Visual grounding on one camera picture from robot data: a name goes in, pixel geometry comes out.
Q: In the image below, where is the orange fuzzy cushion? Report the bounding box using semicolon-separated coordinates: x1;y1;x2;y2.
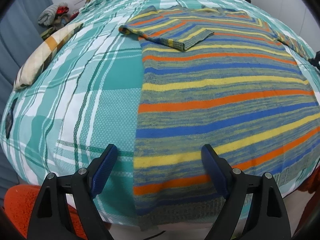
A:
3;184;111;239

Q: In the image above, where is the cream striped pillow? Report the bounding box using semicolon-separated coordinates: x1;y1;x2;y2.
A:
14;22;83;90

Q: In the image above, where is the blue curtain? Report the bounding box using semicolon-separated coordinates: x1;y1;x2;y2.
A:
0;0;54;201

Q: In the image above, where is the teal plaid bedspread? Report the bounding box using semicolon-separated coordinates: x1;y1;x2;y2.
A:
1;0;319;227

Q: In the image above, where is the white wardrobe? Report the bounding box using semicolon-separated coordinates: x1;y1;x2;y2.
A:
251;0;320;52

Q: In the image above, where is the pile of clothes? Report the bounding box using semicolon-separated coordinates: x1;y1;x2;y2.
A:
37;3;79;40

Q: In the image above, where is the striped knit sweater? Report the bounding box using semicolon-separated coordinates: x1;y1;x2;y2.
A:
119;5;319;230

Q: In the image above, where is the dark phone on bed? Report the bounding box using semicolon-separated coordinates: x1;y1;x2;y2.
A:
5;98;17;139

